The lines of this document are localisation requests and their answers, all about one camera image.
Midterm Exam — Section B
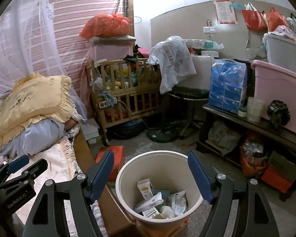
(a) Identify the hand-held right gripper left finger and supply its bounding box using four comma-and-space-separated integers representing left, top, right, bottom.
22, 150, 115, 237

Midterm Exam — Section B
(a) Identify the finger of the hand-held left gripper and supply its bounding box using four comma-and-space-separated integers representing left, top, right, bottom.
0, 156, 30, 181
0, 159, 48, 190

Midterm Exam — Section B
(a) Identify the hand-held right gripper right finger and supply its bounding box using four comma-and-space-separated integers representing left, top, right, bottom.
187, 150, 280, 237

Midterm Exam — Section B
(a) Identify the clear plastic bag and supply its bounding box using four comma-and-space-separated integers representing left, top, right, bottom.
168, 190, 188, 218

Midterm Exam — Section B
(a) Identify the cream trash bin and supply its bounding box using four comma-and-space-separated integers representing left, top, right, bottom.
115, 150, 205, 224

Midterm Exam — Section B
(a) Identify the green white carton box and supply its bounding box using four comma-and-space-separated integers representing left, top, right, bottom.
137, 179, 155, 201

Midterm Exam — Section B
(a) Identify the blue white medicine box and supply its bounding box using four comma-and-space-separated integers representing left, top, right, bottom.
134, 192, 164, 213

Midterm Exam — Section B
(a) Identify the red box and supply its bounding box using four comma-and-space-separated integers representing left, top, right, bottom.
96, 146, 125, 182

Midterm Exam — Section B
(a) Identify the pink textured bedspread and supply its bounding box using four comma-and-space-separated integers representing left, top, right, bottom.
0, 138, 99, 237

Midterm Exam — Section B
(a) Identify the grey blanket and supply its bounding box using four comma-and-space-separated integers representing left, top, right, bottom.
0, 96, 87, 161

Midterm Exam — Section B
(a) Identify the white cardboard box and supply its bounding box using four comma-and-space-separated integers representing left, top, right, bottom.
81, 118, 101, 147

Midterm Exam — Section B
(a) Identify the grey bag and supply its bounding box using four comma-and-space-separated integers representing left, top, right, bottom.
207, 120, 243, 154

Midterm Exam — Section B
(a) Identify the orange basket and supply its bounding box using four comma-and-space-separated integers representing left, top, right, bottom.
239, 145, 267, 177

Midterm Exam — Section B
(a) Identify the black fan base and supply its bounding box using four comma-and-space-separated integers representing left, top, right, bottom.
146, 125, 180, 143

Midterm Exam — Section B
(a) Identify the yellow frilled pillow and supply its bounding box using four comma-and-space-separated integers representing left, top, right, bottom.
0, 73, 76, 151

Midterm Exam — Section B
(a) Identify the orange plastic stool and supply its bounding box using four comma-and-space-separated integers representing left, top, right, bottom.
138, 217, 191, 237

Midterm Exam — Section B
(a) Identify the dark wooden bench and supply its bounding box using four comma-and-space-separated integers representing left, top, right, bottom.
196, 103, 296, 201

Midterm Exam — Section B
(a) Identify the white power strip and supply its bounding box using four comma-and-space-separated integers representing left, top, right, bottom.
98, 99, 118, 108

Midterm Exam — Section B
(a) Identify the red crate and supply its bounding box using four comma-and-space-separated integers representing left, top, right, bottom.
260, 166, 293, 193

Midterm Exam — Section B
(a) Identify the blue cloth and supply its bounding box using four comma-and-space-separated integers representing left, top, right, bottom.
98, 91, 114, 104

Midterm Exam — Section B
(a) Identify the brown cardboard box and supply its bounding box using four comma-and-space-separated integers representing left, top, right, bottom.
267, 150, 296, 183

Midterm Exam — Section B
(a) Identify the black round stool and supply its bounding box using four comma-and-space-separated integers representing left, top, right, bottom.
167, 86, 211, 139

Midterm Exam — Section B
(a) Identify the wooden crib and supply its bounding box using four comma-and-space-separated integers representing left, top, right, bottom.
86, 57, 164, 147

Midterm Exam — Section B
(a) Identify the clear plastic cup stack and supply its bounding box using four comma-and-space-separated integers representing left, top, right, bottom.
246, 97, 264, 122

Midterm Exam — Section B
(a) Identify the blue tissue pack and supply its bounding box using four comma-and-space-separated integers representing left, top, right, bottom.
208, 59, 247, 114

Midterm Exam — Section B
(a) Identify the black plastic bag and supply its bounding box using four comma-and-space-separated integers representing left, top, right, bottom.
266, 99, 291, 129

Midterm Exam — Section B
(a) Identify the white board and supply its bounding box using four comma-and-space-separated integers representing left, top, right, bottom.
191, 54, 215, 90

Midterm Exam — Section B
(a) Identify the white printed plastic bag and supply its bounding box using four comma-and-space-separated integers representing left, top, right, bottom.
147, 36, 197, 95

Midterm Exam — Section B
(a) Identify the pink plastic tub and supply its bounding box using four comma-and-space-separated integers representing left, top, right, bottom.
251, 59, 296, 137

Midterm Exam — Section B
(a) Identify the white mosquito net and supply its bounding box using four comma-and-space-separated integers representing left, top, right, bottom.
0, 0, 56, 102

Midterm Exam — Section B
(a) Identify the pink storage box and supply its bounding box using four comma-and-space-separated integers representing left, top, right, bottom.
88, 42, 136, 63

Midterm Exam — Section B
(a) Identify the toilet paper pack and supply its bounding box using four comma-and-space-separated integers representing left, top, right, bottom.
182, 39, 224, 51

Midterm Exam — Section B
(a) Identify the large red plastic bag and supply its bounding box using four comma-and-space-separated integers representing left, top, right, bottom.
79, 13, 133, 39

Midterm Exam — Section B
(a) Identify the white storage box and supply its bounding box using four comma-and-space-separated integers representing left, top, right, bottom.
263, 33, 296, 66

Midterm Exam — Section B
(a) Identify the pink striped curtain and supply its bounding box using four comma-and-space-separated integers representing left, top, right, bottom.
46, 0, 129, 82

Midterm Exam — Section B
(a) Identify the red hanging bag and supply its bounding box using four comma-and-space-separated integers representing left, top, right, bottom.
241, 2, 266, 31
265, 6, 289, 33

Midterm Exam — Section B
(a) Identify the wooden bed frame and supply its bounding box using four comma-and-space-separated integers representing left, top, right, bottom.
74, 126, 143, 237

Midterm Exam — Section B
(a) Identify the red bordered wall notice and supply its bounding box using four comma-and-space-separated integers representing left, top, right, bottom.
214, 0, 238, 25

